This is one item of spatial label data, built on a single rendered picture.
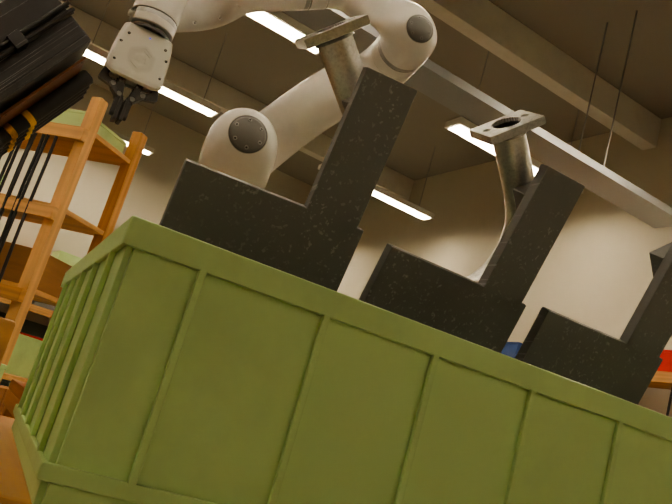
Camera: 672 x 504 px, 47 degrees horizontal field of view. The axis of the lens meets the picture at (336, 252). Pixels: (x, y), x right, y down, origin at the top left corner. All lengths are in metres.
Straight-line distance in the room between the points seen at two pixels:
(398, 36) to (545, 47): 5.63
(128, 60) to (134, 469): 1.02
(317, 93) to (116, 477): 1.04
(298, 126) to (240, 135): 0.17
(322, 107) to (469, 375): 0.93
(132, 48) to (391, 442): 1.02
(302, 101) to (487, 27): 5.28
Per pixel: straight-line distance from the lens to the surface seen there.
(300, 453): 0.50
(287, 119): 1.42
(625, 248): 7.61
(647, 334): 0.79
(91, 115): 4.52
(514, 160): 0.70
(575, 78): 7.23
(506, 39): 6.75
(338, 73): 0.63
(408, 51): 1.46
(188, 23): 1.56
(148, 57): 1.41
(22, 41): 1.82
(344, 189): 0.60
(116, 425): 0.46
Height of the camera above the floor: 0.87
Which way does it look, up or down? 13 degrees up
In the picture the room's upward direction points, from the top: 16 degrees clockwise
